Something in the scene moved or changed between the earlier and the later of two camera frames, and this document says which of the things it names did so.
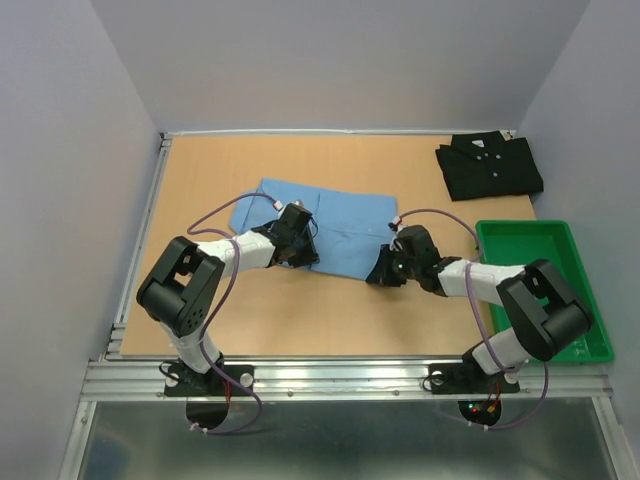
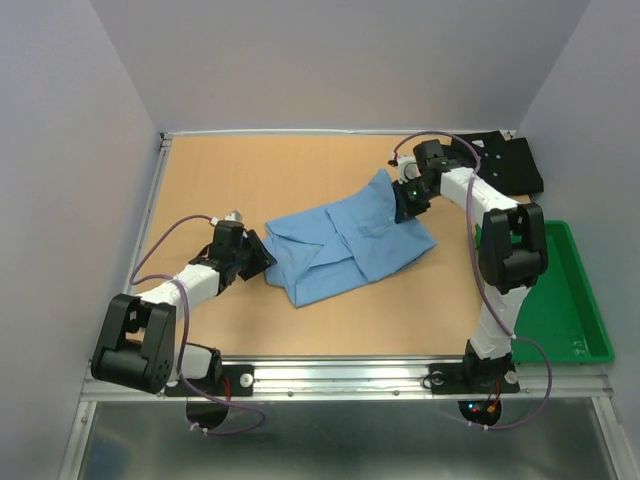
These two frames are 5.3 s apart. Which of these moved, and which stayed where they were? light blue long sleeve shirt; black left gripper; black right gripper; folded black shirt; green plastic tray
Moved: light blue long sleeve shirt; black left gripper; black right gripper
Stayed: green plastic tray; folded black shirt
